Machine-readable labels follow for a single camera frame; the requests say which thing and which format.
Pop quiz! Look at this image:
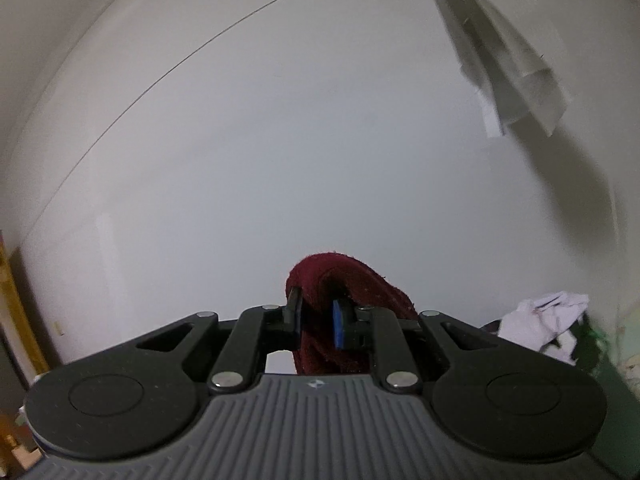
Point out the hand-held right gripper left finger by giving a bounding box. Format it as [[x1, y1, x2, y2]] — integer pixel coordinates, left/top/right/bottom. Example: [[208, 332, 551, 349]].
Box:
[[135, 287, 304, 394]]

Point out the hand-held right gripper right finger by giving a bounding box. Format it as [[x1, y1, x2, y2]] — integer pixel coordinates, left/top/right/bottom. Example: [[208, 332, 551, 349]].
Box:
[[332, 299, 493, 394]]

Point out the dark red garment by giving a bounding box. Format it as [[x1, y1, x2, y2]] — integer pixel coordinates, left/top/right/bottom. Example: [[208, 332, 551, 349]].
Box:
[[285, 249, 419, 376]]

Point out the pile of white clothes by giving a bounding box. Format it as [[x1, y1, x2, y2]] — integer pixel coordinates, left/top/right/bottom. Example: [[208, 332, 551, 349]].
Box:
[[499, 291, 591, 367]]

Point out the green bed sheet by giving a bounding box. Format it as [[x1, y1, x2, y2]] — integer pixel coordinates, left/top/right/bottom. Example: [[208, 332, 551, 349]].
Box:
[[575, 310, 640, 413]]

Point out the wooden door frame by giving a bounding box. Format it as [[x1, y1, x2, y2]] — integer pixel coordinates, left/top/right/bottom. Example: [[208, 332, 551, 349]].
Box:
[[0, 230, 52, 378]]

